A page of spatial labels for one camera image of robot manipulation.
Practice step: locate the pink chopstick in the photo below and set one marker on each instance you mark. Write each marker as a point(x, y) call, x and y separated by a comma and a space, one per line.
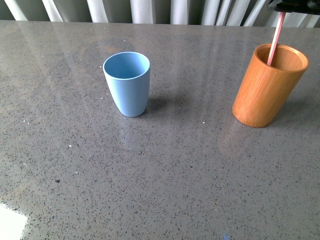
point(275, 39)

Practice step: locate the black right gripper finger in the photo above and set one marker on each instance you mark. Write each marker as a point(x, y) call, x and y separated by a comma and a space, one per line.
point(295, 6)

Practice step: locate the bamboo chopstick holder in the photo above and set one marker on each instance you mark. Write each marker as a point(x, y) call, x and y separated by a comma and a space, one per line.
point(265, 88)

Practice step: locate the blue plastic cup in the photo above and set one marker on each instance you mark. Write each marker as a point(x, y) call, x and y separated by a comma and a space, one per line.
point(128, 78)

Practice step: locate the grey pleated curtain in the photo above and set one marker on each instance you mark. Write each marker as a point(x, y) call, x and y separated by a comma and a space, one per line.
point(247, 13)

